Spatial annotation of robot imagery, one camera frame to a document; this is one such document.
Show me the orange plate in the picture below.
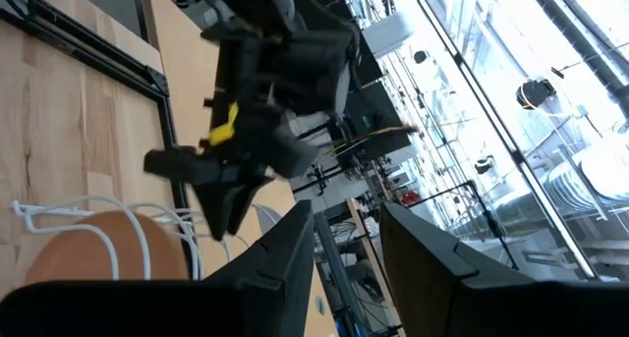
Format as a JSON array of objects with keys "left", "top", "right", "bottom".
[{"left": 22, "top": 209, "right": 191, "bottom": 287}]

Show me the black ceiling pipe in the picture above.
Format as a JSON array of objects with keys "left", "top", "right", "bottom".
[{"left": 523, "top": 0, "right": 629, "bottom": 110}]

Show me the white wire dish rack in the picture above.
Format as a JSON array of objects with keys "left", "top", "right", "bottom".
[{"left": 12, "top": 194, "right": 296, "bottom": 282}]

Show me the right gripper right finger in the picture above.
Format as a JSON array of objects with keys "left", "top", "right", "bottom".
[{"left": 378, "top": 201, "right": 629, "bottom": 337}]

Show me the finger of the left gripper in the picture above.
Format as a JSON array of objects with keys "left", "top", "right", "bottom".
[
  {"left": 228, "top": 175, "right": 274, "bottom": 235},
  {"left": 194, "top": 179, "right": 247, "bottom": 241}
]

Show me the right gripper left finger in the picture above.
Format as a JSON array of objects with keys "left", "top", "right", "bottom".
[{"left": 0, "top": 198, "right": 315, "bottom": 337}]

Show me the silver ribbed ventilation duct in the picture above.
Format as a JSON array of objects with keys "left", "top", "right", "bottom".
[{"left": 544, "top": 144, "right": 629, "bottom": 215}]

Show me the black aluminium table frame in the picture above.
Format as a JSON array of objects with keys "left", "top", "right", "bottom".
[{"left": 0, "top": 0, "right": 198, "bottom": 279}]

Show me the long ceiling light strip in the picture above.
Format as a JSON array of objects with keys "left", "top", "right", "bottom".
[{"left": 407, "top": 0, "right": 599, "bottom": 279}]

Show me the yellow tag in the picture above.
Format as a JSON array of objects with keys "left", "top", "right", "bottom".
[{"left": 205, "top": 100, "right": 241, "bottom": 146}]

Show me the white box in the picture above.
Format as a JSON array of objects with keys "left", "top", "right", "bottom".
[{"left": 361, "top": 10, "right": 415, "bottom": 59}]

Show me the tan wooden desk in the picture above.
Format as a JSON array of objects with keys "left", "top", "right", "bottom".
[{"left": 144, "top": 0, "right": 340, "bottom": 337}]

